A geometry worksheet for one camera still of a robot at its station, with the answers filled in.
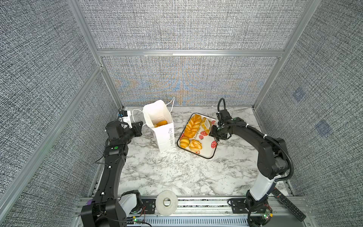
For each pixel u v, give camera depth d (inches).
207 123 38.4
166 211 28.3
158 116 37.7
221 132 30.8
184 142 37.2
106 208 14.9
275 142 19.2
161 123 38.5
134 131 27.0
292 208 28.3
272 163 19.1
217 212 28.8
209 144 37.6
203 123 41.0
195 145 36.3
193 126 40.8
